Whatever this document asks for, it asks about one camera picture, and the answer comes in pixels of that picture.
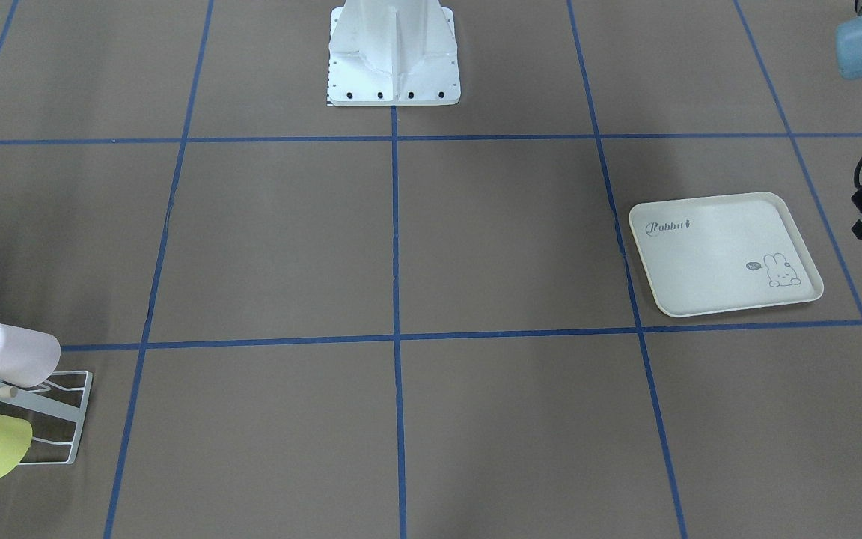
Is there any cream plastic tray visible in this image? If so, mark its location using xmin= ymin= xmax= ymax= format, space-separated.
xmin=629 ymin=192 xmax=825 ymax=318

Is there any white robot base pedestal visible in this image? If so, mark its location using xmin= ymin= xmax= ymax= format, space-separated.
xmin=326 ymin=1 xmax=462 ymax=107

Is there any pink plastic cup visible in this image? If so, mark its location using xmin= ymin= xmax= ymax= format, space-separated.
xmin=0 ymin=323 xmax=61 ymax=388

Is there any white wire cup rack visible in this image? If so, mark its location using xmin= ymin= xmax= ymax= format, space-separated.
xmin=0 ymin=371 xmax=94 ymax=473

